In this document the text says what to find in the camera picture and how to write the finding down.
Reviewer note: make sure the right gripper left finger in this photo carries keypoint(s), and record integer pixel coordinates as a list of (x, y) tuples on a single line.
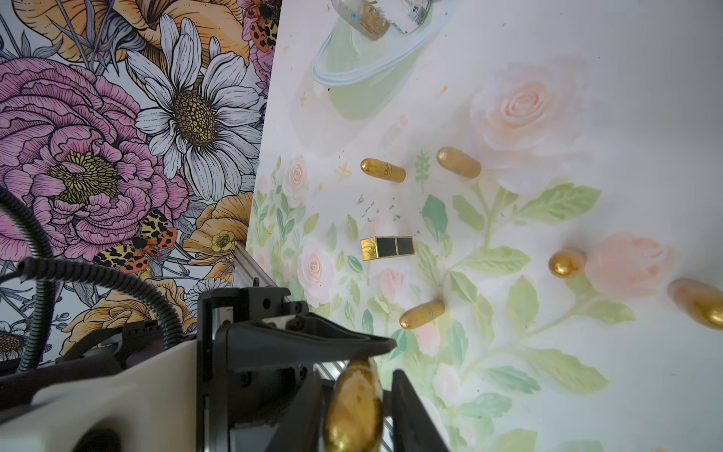
[(299, 430)]

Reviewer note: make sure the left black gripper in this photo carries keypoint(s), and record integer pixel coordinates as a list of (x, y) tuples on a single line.
[(255, 350)]

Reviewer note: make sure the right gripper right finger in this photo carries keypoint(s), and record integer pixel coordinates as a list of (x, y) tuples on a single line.
[(413, 429)]

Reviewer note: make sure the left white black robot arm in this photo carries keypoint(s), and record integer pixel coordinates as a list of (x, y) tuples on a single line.
[(151, 406)]

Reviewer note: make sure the square black gold lipstick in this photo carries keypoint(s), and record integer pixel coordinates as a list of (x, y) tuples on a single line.
[(376, 248)]

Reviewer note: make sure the clear jar brown contents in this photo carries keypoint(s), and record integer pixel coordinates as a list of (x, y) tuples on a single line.
[(363, 16)]

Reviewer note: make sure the left aluminium corner post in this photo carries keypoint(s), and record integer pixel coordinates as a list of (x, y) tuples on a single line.
[(247, 272)]

